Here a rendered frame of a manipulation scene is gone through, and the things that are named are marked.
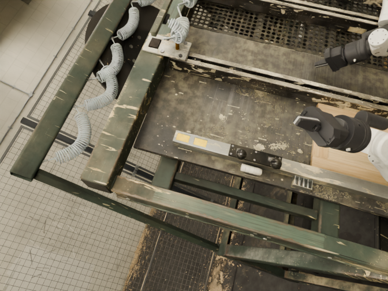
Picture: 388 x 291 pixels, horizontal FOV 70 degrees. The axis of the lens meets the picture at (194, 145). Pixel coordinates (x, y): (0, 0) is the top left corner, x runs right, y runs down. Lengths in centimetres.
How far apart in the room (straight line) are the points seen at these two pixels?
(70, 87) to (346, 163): 134
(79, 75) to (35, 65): 444
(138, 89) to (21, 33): 531
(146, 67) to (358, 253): 103
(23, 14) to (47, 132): 517
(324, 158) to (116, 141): 80
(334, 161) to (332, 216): 21
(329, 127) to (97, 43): 140
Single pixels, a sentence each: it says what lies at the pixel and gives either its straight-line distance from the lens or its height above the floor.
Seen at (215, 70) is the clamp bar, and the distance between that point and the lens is 125.
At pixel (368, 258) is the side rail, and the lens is 114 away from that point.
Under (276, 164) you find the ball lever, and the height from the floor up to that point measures 145.
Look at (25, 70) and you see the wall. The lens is 602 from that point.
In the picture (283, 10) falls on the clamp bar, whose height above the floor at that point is 145.
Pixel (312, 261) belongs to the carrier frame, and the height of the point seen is 79.
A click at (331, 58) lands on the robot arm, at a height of 130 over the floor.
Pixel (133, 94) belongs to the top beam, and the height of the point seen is 192.
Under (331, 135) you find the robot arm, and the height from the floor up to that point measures 158.
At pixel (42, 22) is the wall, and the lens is 654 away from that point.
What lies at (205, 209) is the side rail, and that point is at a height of 156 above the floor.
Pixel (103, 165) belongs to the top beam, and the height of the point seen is 191.
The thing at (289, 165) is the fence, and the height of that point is 133.
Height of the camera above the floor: 206
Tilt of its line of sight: 23 degrees down
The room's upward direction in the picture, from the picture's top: 62 degrees counter-clockwise
